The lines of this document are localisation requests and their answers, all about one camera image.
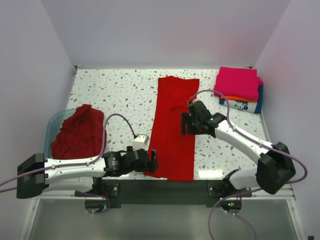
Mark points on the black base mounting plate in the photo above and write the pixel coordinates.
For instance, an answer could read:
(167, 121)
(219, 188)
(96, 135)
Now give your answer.
(158, 192)

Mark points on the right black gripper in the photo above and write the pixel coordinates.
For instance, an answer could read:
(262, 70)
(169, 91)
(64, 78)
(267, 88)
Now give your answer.
(185, 118)

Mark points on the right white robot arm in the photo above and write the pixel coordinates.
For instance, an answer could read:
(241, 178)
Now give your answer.
(274, 167)

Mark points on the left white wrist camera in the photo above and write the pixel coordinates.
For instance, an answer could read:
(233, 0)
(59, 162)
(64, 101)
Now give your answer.
(140, 142)

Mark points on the folded blue t-shirt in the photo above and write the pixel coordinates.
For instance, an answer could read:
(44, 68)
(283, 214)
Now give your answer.
(259, 103)

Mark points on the folded orange t-shirt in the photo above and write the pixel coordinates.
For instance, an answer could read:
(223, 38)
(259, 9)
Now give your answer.
(238, 98)

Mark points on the dark red t-shirt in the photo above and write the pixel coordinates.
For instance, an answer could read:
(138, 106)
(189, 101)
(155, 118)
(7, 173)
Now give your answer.
(81, 135)

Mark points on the translucent blue plastic bin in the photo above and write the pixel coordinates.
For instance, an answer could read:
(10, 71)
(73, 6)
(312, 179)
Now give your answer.
(53, 128)

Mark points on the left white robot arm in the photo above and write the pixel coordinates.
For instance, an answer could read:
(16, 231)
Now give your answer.
(38, 174)

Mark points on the folded white printed t-shirt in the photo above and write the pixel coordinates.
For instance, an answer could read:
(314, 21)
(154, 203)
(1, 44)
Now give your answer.
(245, 106)

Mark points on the bright red t-shirt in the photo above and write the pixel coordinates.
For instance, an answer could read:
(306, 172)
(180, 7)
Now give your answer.
(175, 152)

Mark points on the folded pink t-shirt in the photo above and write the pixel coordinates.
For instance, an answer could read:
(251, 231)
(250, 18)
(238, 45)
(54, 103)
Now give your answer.
(238, 82)

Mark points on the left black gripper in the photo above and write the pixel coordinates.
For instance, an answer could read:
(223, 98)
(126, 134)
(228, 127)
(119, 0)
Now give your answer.
(145, 167)

